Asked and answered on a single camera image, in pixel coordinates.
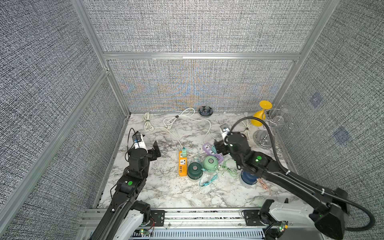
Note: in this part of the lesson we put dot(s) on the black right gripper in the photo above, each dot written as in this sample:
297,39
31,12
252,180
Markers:
221,145

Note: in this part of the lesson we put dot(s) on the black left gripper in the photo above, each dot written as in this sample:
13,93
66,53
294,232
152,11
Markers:
153,156

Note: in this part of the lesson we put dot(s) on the purple power strip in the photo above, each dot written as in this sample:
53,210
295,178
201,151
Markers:
210,150

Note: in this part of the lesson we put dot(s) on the light green meat grinder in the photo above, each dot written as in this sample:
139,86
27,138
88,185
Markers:
210,164

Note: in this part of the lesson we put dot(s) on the orange power strip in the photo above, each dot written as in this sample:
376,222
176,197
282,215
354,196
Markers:
183,167

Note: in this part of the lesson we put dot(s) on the green usb wall adapter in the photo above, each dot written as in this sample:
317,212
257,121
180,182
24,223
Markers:
184,152

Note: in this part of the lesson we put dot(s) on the dark green meat grinder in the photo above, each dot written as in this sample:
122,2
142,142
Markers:
195,171

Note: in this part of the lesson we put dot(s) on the navy blue meat grinder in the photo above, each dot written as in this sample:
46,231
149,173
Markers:
248,180

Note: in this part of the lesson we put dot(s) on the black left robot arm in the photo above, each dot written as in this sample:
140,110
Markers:
125,213

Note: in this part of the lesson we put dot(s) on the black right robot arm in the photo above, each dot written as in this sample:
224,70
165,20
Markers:
330,208

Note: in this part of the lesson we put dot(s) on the black grinder blade lid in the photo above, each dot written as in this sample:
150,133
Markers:
205,111

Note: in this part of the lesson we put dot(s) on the yellow plastic goblet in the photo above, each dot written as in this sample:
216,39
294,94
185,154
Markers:
265,105

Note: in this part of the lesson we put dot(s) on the clear wine glass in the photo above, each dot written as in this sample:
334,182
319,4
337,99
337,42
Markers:
278,121

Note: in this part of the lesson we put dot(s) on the chrome wire glass rack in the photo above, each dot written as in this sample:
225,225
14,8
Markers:
262,137

